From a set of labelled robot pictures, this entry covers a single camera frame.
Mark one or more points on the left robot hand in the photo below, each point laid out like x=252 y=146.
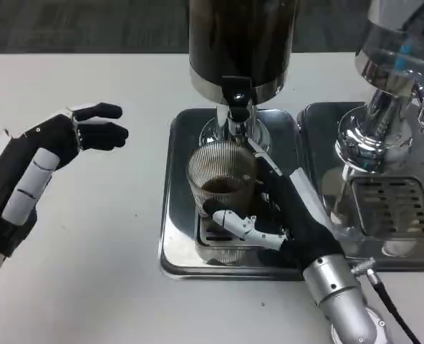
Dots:
x=15 y=168

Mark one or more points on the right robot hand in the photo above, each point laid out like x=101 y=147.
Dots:
x=301 y=229

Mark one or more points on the clear ribbed glass cup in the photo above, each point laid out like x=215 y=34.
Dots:
x=221 y=168

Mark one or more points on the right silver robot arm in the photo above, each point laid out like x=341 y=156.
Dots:
x=337 y=290

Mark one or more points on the steel drip tray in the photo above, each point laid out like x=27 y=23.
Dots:
x=319 y=129
x=178 y=222

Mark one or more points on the black dispenser tap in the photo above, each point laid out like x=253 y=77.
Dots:
x=237 y=96

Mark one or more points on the chrome dispenser tap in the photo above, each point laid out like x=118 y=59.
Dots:
x=421 y=93

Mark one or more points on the clear chrome drink dispenser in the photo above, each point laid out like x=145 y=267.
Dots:
x=380 y=64

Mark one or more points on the dark drink dispenser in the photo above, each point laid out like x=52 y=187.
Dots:
x=240 y=39

